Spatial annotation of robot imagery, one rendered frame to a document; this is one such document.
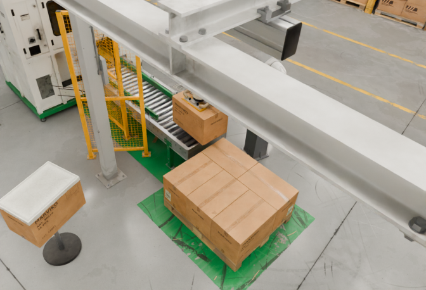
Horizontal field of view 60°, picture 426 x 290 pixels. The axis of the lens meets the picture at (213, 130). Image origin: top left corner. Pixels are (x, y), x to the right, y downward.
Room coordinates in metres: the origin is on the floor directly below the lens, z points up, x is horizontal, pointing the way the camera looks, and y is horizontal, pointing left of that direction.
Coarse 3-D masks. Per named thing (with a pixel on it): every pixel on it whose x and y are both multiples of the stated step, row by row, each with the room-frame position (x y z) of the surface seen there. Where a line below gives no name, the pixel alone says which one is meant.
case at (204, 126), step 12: (180, 96) 3.62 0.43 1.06; (192, 96) 3.64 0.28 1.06; (180, 108) 3.51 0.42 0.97; (192, 108) 3.40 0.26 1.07; (216, 108) 3.43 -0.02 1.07; (180, 120) 3.51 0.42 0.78; (192, 120) 3.34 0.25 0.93; (204, 120) 3.20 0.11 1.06; (216, 120) 3.34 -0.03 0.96; (192, 132) 3.34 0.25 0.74; (204, 132) 3.21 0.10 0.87; (216, 132) 3.35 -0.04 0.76; (204, 144) 3.21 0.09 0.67
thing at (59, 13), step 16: (64, 32) 3.49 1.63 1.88; (64, 48) 3.48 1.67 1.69; (80, 80) 3.52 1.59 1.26; (128, 80) 3.62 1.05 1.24; (80, 96) 3.51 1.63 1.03; (128, 96) 3.61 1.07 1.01; (80, 112) 3.48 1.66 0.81; (128, 112) 3.61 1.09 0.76; (144, 112) 3.61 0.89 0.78; (128, 128) 3.60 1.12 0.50; (144, 128) 3.61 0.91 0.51; (144, 144) 3.61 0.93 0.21
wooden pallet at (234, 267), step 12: (168, 204) 2.72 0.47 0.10; (180, 216) 2.62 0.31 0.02; (288, 216) 2.66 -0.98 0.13; (192, 228) 2.46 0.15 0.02; (276, 228) 2.49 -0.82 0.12; (204, 240) 2.32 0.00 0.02; (264, 240) 2.33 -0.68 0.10; (216, 252) 2.18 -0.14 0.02; (228, 264) 2.04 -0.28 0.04; (240, 264) 2.03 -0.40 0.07
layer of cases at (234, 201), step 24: (216, 144) 3.37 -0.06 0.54; (192, 168) 2.92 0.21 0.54; (216, 168) 2.95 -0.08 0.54; (240, 168) 2.98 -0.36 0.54; (264, 168) 3.01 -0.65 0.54; (168, 192) 2.72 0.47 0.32; (192, 192) 2.57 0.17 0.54; (216, 192) 2.59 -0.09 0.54; (240, 192) 2.62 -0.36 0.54; (264, 192) 2.64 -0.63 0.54; (288, 192) 2.67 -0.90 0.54; (192, 216) 2.44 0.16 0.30; (216, 216) 2.28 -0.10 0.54; (240, 216) 2.31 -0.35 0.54; (264, 216) 2.33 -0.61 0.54; (216, 240) 2.18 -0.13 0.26; (240, 240) 2.02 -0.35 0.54
